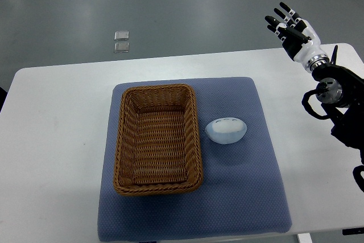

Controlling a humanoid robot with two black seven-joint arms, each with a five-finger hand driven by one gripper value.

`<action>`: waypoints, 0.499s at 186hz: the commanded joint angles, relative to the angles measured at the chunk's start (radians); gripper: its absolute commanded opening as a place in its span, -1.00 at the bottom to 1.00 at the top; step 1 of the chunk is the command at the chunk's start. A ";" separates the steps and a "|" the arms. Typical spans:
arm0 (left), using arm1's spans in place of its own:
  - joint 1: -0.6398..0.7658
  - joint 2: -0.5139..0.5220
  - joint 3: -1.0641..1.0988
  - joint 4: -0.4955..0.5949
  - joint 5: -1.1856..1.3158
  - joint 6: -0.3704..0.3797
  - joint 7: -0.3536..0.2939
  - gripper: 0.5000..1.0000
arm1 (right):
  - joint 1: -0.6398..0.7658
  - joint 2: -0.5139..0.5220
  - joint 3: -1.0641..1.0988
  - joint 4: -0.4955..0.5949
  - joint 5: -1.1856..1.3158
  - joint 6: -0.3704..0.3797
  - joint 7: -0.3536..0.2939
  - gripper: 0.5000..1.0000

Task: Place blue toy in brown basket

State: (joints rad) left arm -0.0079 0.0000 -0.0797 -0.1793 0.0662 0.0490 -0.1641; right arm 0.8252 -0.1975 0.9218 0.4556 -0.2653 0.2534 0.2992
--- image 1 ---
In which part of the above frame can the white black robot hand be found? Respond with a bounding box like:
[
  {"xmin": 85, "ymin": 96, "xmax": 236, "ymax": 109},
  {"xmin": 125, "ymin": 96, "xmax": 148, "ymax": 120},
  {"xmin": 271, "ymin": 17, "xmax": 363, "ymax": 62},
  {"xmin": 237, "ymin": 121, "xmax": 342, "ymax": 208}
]
[{"xmin": 264, "ymin": 2, "xmax": 329, "ymax": 73}]

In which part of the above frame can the light blue plush toy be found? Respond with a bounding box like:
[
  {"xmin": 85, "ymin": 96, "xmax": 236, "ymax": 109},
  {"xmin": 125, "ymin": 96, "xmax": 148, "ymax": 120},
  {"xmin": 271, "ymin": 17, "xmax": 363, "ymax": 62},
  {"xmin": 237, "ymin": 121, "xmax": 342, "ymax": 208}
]
[{"xmin": 205, "ymin": 117, "xmax": 247, "ymax": 145}]

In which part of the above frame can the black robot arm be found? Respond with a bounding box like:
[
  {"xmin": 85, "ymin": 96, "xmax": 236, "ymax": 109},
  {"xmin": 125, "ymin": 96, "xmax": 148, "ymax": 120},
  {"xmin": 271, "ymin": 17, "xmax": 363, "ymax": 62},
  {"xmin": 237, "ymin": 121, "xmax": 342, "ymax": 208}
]
[{"xmin": 301, "ymin": 46, "xmax": 363, "ymax": 162}]

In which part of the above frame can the brown wicker basket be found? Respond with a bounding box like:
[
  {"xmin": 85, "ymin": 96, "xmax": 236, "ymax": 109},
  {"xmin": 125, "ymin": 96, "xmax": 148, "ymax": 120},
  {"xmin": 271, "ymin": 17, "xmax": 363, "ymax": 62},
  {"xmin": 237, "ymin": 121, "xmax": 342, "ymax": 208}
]
[{"xmin": 113, "ymin": 84, "xmax": 203, "ymax": 196}]

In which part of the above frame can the blue fabric mat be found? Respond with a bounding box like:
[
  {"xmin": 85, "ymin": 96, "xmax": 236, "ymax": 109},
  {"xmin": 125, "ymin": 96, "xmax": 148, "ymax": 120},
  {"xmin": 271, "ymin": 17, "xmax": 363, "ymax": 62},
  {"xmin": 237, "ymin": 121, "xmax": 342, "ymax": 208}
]
[{"xmin": 98, "ymin": 77, "xmax": 292, "ymax": 242}]

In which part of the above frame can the upper metal floor plate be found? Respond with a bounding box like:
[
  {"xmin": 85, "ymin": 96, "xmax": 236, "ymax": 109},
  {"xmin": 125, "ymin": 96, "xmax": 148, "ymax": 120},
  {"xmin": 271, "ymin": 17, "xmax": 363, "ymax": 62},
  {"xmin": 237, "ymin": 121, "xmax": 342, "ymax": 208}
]
[{"xmin": 114, "ymin": 30, "xmax": 129, "ymax": 41}]

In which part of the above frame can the metal floor plate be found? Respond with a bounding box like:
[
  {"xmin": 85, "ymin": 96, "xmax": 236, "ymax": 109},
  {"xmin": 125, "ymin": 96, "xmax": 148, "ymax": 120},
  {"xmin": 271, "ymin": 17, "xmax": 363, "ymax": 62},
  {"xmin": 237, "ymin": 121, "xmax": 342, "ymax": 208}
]
[
  {"xmin": 114, "ymin": 30, "xmax": 129, "ymax": 41},
  {"xmin": 114, "ymin": 42, "xmax": 130, "ymax": 53}
]

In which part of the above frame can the lower metal floor plate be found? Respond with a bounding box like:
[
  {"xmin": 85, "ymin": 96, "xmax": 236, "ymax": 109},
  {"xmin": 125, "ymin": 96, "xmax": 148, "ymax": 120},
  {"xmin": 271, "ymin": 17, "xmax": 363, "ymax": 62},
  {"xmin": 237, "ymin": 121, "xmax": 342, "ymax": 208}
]
[{"xmin": 114, "ymin": 42, "xmax": 130, "ymax": 53}]

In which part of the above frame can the white table leg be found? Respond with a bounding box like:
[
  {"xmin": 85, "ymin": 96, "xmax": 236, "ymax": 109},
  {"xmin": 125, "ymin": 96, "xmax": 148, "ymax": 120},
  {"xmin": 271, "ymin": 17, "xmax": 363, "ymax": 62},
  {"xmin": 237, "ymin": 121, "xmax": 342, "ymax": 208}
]
[{"xmin": 297, "ymin": 233, "xmax": 313, "ymax": 243}]

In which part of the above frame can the black table bracket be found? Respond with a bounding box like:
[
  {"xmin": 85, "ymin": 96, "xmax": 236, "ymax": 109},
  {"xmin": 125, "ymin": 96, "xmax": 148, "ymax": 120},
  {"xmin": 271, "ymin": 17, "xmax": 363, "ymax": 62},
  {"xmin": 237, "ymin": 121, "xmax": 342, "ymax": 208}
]
[{"xmin": 342, "ymin": 227, "xmax": 364, "ymax": 236}]

